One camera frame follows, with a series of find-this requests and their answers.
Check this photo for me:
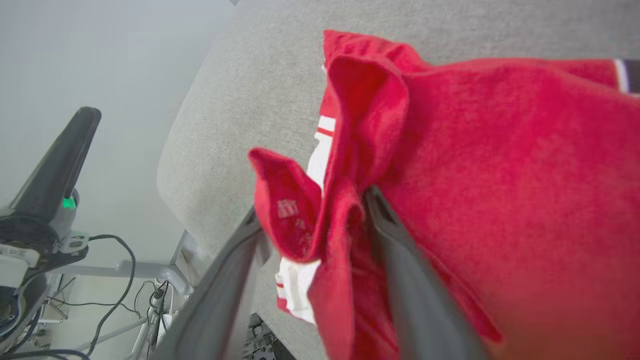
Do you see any red and white basketball jersey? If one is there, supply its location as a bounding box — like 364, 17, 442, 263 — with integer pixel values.
247, 29, 640, 360

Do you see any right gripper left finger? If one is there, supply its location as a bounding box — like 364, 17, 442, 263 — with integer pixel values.
150, 207, 273, 360

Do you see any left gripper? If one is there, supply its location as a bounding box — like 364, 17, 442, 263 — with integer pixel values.
0, 106, 103, 291

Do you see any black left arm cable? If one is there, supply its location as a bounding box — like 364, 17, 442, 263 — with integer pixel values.
82, 234, 137, 360

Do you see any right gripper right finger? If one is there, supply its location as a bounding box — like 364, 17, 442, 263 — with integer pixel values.
366, 186, 489, 360

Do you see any white metal frame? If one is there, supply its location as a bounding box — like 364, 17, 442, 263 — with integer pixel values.
47, 229, 197, 360

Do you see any power strip with plugs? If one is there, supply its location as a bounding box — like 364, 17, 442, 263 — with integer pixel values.
147, 282, 176, 351

